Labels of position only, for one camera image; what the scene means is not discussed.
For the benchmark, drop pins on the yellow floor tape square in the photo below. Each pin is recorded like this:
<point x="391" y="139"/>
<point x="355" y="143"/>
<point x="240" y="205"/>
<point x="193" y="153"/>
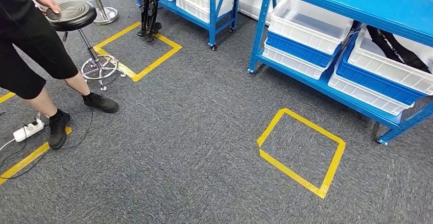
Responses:
<point x="314" y="126"/>
<point x="27" y="160"/>
<point x="155" y="62"/>

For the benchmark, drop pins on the black long plastic part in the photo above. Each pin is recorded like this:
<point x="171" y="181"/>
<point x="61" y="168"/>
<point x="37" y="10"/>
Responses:
<point x="406" y="56"/>

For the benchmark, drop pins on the person's black shoe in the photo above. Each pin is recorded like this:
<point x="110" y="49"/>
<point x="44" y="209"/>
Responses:
<point x="101" y="103"/>
<point x="58" y="131"/>

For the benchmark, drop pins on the person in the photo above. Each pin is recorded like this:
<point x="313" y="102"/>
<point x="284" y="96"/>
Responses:
<point x="27" y="40"/>

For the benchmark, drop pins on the person's hand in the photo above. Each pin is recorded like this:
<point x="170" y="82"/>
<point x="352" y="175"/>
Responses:
<point x="47" y="2"/>

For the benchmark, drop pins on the black round stool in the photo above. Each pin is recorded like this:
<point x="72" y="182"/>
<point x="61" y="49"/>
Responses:
<point x="74" y="14"/>

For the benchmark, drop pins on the chrome stanchion post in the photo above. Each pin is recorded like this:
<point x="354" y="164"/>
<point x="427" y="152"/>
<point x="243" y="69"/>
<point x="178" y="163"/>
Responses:
<point x="105" y="14"/>

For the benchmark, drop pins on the blue plastic crate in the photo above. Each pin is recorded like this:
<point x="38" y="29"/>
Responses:
<point x="379" y="85"/>
<point x="297" y="51"/>

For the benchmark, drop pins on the black humanoid robot leg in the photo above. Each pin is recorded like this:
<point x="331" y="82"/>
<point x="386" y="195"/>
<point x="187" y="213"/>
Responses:
<point x="148" y="6"/>

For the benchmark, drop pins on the white power adapter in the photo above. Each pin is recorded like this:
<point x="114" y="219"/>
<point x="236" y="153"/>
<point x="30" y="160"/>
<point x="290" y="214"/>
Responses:
<point x="27" y="131"/>

